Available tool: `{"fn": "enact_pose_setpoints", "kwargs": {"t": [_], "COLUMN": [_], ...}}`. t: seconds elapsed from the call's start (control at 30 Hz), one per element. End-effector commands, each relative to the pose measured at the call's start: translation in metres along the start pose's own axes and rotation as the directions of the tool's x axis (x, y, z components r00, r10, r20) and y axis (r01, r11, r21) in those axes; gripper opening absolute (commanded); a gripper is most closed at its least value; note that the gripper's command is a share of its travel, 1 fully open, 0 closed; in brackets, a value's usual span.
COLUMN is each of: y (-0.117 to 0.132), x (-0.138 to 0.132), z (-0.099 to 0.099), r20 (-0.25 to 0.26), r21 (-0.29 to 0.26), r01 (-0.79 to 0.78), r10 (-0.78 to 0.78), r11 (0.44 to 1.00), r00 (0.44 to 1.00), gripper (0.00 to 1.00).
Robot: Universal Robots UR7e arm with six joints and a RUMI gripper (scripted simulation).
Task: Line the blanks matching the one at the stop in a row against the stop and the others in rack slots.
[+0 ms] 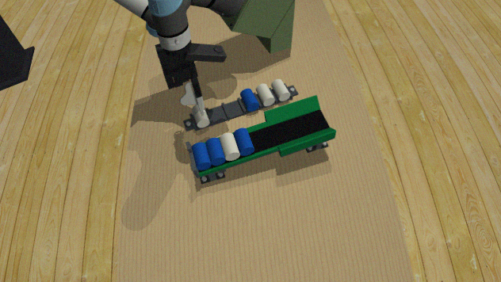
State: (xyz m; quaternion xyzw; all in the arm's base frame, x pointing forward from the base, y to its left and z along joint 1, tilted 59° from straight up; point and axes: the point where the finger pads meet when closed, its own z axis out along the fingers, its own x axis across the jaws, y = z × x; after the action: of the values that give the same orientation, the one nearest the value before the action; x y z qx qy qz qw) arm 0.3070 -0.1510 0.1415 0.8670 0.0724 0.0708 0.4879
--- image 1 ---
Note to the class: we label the dark grey slotted rack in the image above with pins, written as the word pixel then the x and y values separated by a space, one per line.
pixel 234 109

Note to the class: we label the blue plastic bar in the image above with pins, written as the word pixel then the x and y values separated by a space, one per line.
pixel 201 157
pixel 243 141
pixel 249 100
pixel 215 151

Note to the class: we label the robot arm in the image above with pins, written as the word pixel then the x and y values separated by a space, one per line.
pixel 167 20

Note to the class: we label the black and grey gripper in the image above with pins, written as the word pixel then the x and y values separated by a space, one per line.
pixel 181 70

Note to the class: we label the white cylinder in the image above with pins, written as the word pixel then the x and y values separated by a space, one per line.
pixel 229 146
pixel 202 121
pixel 280 90
pixel 265 95

